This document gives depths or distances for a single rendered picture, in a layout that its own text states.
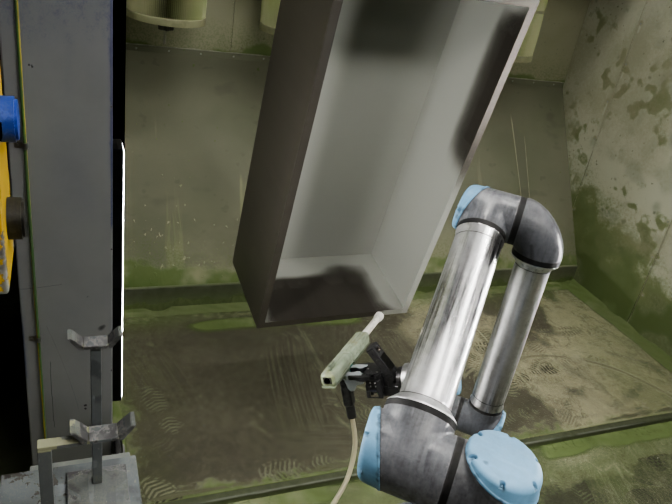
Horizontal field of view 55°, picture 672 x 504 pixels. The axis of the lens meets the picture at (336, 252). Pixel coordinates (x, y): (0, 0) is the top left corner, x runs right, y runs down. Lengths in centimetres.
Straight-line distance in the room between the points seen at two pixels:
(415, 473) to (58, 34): 100
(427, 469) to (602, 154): 292
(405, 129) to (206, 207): 111
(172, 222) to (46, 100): 180
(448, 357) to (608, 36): 292
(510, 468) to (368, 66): 138
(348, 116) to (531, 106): 197
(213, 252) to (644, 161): 226
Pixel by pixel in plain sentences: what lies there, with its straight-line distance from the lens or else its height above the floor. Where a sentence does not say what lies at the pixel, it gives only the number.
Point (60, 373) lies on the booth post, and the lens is 157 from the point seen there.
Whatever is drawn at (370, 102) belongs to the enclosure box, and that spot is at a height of 121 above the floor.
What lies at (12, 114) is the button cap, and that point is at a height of 149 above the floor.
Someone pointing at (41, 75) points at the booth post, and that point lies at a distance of 127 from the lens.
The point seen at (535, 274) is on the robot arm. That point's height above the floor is 108.
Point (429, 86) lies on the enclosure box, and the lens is 232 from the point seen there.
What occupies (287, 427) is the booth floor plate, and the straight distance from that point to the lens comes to 248.
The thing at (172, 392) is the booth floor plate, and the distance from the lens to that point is 259.
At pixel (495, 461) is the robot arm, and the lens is 126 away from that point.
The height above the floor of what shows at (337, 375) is 56.
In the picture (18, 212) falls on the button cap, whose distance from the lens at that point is 82.
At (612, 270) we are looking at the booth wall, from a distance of 388.
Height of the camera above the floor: 173
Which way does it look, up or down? 27 degrees down
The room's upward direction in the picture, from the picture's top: 10 degrees clockwise
